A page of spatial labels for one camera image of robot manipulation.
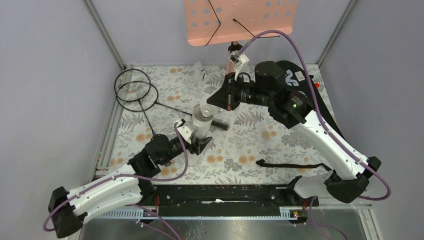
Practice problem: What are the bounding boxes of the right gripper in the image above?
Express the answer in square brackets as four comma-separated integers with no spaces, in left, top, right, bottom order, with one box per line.
[206,72,273,112]

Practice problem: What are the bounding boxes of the white shuttlecock tube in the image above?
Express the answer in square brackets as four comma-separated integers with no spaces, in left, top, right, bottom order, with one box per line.
[188,103,217,167]

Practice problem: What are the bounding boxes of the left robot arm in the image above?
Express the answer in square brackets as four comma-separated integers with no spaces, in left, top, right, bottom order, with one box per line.
[43,134,213,239]

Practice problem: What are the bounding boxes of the black racket bag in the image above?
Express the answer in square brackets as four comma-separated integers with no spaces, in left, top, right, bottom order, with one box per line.
[276,60,344,138]

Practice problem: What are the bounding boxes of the pink music stand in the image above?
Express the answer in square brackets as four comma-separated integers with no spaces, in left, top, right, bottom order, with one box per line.
[183,0,300,79]

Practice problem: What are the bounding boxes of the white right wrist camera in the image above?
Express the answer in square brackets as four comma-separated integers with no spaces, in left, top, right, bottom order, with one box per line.
[228,51,250,80]

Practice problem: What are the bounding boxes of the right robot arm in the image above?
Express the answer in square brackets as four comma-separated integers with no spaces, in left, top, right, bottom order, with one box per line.
[207,60,381,206]

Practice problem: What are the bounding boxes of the white shuttlecock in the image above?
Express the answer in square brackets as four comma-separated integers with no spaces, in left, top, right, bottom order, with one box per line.
[193,61,208,80]
[200,103,215,119]

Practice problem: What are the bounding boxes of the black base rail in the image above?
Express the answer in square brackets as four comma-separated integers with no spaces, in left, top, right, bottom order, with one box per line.
[92,183,321,220]

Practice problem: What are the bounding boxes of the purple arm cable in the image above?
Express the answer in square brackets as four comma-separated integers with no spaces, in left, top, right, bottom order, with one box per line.
[236,29,392,240]
[43,122,189,240]

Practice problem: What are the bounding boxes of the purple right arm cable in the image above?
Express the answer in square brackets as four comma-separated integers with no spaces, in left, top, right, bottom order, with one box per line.
[236,29,392,240]

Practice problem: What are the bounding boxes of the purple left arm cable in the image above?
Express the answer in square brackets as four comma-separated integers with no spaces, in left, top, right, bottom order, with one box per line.
[43,122,189,240]

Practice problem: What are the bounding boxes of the black badminton racket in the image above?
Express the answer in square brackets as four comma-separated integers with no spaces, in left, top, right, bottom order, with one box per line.
[114,68,156,136]
[116,81,230,131]

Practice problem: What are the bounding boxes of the floral tablecloth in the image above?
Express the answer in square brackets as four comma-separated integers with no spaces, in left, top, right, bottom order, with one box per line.
[108,65,327,185]

